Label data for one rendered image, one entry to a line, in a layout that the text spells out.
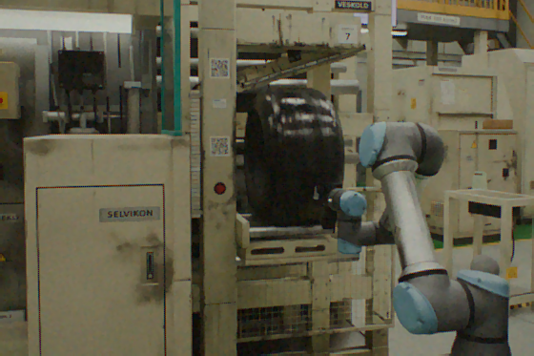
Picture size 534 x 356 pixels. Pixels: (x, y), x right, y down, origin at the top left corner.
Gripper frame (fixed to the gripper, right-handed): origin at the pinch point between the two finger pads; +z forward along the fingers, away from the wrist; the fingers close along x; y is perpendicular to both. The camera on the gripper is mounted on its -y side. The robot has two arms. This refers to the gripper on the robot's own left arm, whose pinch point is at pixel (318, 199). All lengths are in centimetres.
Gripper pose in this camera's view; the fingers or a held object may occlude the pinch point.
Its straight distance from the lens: 206.1
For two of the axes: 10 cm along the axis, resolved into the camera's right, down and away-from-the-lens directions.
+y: -0.1, -10.0, -0.3
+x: -9.7, 0.1, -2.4
